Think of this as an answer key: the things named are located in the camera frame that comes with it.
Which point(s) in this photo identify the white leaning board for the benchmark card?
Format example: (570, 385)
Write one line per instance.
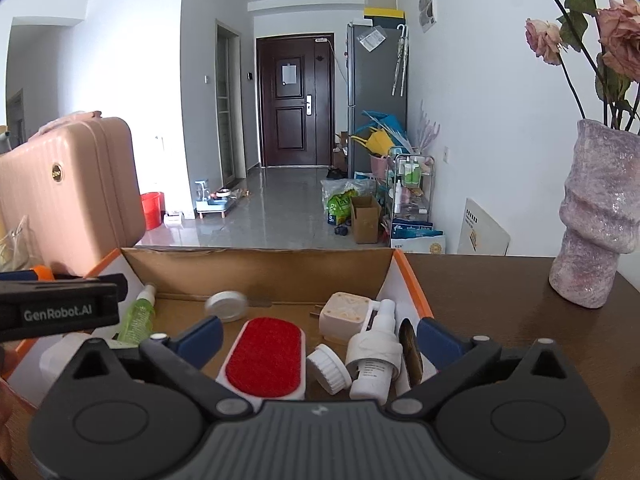
(482, 230)

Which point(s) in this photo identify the translucent white jar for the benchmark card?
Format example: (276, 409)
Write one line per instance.
(60, 352)

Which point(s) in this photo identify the dark brown entrance door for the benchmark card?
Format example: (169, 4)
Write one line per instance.
(295, 100)

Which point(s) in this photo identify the clear drinking glass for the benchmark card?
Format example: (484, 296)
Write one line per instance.
(12, 247)

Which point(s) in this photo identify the grey side door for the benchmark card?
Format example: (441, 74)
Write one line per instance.
(227, 105)

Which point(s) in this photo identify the white folded umbrella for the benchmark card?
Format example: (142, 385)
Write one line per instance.
(400, 60)

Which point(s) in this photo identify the blue and white carton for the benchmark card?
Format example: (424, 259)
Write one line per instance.
(417, 240)

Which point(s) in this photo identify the green spray bottle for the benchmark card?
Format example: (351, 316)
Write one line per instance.
(136, 317)

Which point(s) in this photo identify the yellow and black box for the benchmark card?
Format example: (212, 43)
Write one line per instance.
(384, 15)

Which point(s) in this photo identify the pink bucket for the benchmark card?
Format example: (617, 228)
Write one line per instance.
(381, 165)

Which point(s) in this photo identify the red bucket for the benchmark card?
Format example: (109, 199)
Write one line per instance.
(152, 210)

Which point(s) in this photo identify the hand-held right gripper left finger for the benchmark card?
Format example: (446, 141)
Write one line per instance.
(200, 341)

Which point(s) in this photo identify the white wall panel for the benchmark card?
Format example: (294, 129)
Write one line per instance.
(428, 6)

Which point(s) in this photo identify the pet feeding station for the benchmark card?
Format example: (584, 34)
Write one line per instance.
(212, 202)

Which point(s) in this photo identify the red lint brush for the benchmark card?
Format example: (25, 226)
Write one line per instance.
(265, 355)

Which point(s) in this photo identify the cardboard boxes by door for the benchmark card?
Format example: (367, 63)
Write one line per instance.
(341, 150)

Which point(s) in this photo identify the clear plastic document bag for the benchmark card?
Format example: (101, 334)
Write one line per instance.
(372, 39)

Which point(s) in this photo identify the dark shoes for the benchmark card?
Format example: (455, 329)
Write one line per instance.
(336, 174)

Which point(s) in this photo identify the pink hard-shell suitcase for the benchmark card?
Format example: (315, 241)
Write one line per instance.
(70, 195)

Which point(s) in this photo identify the pink textured vase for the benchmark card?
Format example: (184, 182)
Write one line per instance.
(595, 220)

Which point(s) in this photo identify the blue and yellow hangers pile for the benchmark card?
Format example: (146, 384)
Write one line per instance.
(377, 135)

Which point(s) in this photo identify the white spray bottle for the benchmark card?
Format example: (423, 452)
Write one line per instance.
(372, 360)

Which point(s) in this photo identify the purple hangers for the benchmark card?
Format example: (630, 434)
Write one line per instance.
(427, 127)

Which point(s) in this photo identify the white ribbed cap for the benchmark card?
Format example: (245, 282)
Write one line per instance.
(327, 369)

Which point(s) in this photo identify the cream thermos jug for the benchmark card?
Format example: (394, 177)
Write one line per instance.
(4, 140)

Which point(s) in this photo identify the small dark floor object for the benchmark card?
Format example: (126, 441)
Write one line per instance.
(342, 231)

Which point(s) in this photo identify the small open cardboard box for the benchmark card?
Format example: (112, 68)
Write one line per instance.
(366, 220)

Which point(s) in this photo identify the white round container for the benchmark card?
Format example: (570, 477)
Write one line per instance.
(226, 306)

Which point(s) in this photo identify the grey refrigerator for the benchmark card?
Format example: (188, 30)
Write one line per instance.
(375, 95)

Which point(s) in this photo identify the white power adapter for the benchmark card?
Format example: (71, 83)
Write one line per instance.
(347, 317)

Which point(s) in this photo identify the green printed bag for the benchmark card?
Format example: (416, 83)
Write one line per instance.
(345, 205)

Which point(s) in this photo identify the orange-sided cardboard box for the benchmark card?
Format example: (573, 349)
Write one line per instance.
(260, 272)

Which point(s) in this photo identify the dried pink roses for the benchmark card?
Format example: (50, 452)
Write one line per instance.
(620, 35)

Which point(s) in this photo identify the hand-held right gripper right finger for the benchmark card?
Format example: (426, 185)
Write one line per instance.
(440, 342)

